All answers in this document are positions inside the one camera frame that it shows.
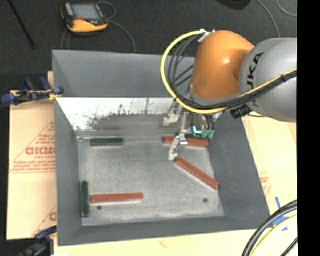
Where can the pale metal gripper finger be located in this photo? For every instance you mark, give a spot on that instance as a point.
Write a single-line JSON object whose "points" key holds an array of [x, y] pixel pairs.
{"points": [[177, 147], [172, 118]]}

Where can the red-brown flat block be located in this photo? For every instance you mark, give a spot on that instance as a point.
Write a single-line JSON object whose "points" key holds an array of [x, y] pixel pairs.
{"points": [[198, 143], [117, 197], [197, 173]]}

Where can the grey metal bin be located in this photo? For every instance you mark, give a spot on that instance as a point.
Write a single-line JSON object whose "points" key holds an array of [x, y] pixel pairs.
{"points": [[140, 170]]}

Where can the dark green flat block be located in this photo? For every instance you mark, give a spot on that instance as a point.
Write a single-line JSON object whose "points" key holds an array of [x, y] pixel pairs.
{"points": [[107, 142], [85, 198]]}

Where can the brown cardboard board, red print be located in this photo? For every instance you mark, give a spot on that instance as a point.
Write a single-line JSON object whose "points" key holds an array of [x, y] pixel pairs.
{"points": [[30, 175]]}

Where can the black cylinder on white bracket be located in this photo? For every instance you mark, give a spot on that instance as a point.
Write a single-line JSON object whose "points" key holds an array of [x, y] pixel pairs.
{"points": [[239, 112]]}

